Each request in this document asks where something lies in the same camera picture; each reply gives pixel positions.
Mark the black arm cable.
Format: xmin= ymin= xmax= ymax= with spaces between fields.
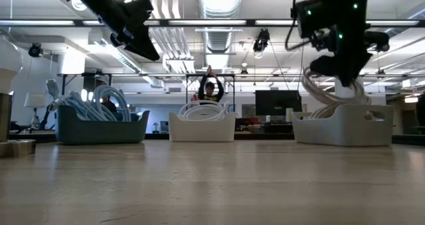
xmin=284 ymin=0 xmax=315 ymax=52

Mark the black overhead camera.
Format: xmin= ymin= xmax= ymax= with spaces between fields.
xmin=252 ymin=29 xmax=271 ymax=54

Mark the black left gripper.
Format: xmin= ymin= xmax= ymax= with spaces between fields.
xmin=99 ymin=0 xmax=161 ymax=62

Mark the brass lamp base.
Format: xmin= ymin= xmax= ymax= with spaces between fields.
xmin=0 ymin=92 xmax=37 ymax=159

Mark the white plastic bin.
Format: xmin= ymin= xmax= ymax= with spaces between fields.
xmin=168 ymin=111 xmax=238 ymax=143

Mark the dark green plastic bin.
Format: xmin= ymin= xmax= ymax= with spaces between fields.
xmin=54 ymin=104 xmax=151 ymax=145

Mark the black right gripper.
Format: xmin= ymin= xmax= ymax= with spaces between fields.
xmin=309 ymin=28 xmax=391 ymax=88

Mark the black background table frame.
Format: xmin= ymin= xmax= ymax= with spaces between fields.
xmin=56 ymin=72 xmax=237 ymax=115

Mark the person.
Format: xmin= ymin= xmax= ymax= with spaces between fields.
xmin=100 ymin=94 xmax=118 ymax=113
xmin=416 ymin=93 xmax=425 ymax=127
xmin=197 ymin=64 xmax=225 ymax=104

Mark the small white table lamp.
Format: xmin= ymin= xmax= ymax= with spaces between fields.
xmin=23 ymin=92 xmax=48 ymax=129

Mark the black rig frame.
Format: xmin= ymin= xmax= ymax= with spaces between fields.
xmin=0 ymin=18 xmax=425 ymax=29

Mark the black computer monitor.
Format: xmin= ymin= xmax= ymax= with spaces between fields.
xmin=254 ymin=90 xmax=303 ymax=117

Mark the light grey plastic bin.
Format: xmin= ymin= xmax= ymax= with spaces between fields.
xmin=291 ymin=104 xmax=395 ymax=147

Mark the black mounted camera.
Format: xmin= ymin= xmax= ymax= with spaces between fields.
xmin=27 ymin=42 xmax=44 ymax=58

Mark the silver ventilation duct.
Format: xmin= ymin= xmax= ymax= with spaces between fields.
xmin=197 ymin=0 xmax=244 ymax=92

